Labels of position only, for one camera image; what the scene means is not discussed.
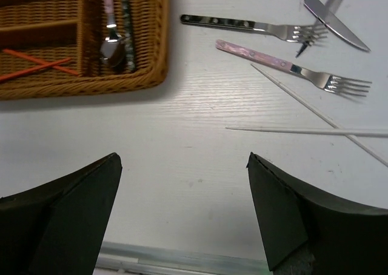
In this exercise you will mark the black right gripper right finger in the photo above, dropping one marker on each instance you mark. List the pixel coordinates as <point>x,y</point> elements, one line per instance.
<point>306,230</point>

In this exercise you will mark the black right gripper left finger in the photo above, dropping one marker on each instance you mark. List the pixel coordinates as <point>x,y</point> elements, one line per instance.
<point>58,227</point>

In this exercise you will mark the orange chopstick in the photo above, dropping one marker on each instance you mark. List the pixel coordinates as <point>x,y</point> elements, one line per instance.
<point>41,61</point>
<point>9,76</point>

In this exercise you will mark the pink handled spoon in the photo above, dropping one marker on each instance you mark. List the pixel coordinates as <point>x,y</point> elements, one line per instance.
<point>112,49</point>

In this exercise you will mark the dark patterned handle spoon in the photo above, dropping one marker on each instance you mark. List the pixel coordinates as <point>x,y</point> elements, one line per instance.
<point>130,54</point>

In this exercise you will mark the white chopstick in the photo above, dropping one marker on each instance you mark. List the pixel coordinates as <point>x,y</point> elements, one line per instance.
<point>320,131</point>
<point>321,115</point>

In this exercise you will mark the brown wicker cutlery basket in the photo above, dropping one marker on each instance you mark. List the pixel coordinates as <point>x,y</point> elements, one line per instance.
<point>56,29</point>

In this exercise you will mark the aluminium table frame rail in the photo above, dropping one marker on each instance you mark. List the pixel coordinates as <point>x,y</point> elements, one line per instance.
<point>132,259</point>

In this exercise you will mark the pink handled fork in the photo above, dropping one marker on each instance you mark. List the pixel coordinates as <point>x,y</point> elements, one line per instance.
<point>326,81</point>

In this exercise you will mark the dark handled fork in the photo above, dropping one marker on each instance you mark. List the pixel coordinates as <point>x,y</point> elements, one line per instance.
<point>288,33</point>

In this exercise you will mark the pink handled knife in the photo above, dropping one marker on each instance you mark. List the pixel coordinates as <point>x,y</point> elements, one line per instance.
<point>325,13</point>

